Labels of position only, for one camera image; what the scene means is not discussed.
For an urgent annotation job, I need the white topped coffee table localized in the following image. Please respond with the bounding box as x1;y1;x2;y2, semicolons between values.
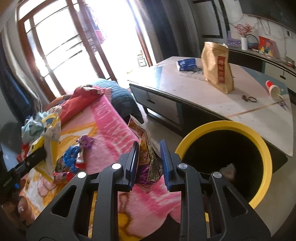
128;56;293;176

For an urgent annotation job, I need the pink printed blanket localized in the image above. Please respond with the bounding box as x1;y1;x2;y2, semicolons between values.
18;93;183;239

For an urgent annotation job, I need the light blue cloth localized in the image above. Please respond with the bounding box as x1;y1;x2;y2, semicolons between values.
21;112;49;143

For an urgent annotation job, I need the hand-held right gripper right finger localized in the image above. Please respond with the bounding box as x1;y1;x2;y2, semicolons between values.
159;139;271;241

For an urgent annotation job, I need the yellow rimmed trash bin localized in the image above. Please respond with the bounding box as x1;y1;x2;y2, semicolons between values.
175;120;273;209

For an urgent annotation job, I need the black and white tv cabinet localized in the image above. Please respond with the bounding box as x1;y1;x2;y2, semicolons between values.
228;45;296;78

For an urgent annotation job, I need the colourful foil snack wrapper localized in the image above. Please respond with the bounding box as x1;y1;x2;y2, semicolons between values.
128;114;163;194

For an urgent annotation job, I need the round handled decorative basket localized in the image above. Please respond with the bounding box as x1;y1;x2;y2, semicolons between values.
245;34;259;52

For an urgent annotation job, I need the blue plastic packet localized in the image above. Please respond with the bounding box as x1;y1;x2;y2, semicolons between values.
176;58;197;71

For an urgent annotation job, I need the dark blue sofa cushion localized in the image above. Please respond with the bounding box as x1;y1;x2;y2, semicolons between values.
89;78;144;123

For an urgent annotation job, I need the blue ruffled plastic piece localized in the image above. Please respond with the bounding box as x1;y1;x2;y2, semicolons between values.
63;146;80;173

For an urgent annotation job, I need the red and white wrapper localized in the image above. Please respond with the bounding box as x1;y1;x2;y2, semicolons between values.
76;148;86;168

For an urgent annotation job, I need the red framed picture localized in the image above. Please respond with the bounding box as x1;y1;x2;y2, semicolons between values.
258;36;278;56

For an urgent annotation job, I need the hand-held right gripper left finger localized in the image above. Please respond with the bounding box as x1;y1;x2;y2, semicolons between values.
26;142;140;241

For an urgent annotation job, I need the hanging laundry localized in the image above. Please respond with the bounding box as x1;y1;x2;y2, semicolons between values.
85;5;107;44

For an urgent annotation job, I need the red cloth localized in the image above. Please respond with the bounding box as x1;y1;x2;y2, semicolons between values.
44;86;104;124

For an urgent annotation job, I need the dark blue curtain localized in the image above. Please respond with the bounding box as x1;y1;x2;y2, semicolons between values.
143;0;178;67

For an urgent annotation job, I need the white vase with red flowers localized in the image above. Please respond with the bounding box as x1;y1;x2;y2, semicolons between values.
233;23;255;51

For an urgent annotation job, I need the yellow and white packet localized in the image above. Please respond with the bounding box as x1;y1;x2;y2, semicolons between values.
28;112;62;182

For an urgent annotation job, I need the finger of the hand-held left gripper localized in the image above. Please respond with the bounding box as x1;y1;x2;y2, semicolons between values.
15;147;48;173

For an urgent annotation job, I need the crumpled pale wrapper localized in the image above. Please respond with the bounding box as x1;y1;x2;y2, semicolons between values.
218;163;236;180

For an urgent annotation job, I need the purple candy wrapper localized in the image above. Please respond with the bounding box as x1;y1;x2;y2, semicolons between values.
77;136;94;149

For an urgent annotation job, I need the brown paper bag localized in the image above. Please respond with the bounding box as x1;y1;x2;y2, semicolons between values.
201;42;235;94

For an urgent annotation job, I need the person's left hand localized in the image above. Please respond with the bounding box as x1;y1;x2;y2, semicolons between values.
3;197;36;226

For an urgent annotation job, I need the red paper cup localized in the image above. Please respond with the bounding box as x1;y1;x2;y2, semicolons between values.
265;80;284;100

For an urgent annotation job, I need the grey and blue curtain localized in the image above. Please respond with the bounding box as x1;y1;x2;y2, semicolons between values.
0;35;33;121

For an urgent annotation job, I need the red printed wrapper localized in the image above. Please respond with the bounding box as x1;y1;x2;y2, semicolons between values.
54;171;75;183

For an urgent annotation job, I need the brown framed sliding door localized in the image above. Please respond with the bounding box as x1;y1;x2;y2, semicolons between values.
16;0;153;98

